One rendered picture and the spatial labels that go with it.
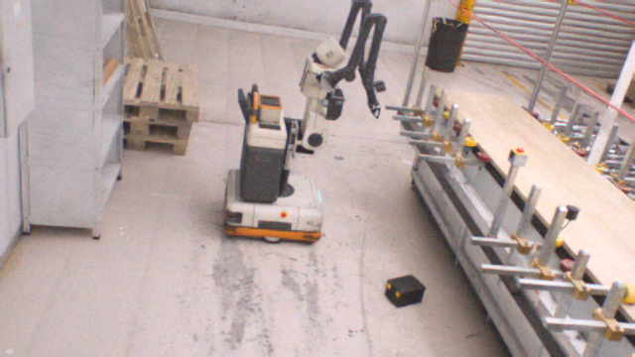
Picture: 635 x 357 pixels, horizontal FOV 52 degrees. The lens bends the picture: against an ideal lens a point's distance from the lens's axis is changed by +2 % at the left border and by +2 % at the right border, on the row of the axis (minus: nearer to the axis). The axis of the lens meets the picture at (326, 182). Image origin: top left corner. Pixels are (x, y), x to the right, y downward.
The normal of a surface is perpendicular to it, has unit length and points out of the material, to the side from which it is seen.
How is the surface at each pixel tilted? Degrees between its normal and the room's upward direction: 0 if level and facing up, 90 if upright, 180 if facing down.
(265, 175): 90
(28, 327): 0
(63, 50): 90
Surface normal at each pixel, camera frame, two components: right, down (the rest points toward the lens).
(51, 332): 0.16, -0.89
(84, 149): 0.12, 0.44
